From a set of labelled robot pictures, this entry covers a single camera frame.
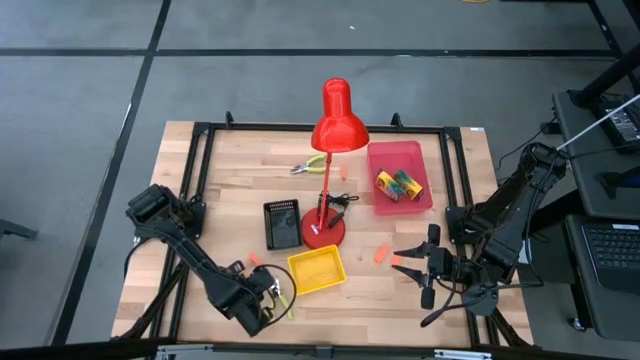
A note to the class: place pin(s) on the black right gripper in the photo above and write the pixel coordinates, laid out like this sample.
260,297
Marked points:
442,265

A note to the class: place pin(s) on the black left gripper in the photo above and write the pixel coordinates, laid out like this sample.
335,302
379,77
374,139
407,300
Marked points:
257,280

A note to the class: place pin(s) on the orange eraser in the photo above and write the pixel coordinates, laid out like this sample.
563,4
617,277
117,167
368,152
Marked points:
255,258
381,254
397,260
343,172

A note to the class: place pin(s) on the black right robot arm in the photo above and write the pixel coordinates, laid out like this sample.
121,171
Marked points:
515,210

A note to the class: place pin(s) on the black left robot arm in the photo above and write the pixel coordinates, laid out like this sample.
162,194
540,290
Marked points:
200,265

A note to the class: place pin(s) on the yellow plastic basket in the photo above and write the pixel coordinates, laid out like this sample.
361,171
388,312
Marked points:
316,270

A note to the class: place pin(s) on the black plastic basket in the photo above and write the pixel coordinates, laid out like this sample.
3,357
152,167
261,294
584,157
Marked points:
282,225

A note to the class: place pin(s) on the pink plastic bin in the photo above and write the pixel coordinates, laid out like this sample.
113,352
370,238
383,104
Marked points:
400,155

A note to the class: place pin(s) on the red desk lamp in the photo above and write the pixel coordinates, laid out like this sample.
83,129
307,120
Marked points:
340,130

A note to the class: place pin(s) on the black side desk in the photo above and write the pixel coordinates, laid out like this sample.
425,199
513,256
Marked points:
585,170
615,315

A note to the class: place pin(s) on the black laptop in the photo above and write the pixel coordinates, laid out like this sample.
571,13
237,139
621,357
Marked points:
612,250

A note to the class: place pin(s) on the black crossbeam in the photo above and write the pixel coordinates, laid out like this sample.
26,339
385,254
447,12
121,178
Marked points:
75,350

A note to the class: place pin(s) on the white rod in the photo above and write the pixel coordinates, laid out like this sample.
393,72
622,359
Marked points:
600,119

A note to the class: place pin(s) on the black power adapter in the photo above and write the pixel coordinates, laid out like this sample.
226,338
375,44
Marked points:
625,125

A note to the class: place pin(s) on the grey chair leg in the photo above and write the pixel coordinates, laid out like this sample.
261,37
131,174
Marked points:
17,230

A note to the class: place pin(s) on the black stand leg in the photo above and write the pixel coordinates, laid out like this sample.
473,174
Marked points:
607,77

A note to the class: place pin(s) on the black aluminium table frame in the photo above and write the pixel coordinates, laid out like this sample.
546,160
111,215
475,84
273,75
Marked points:
425,130

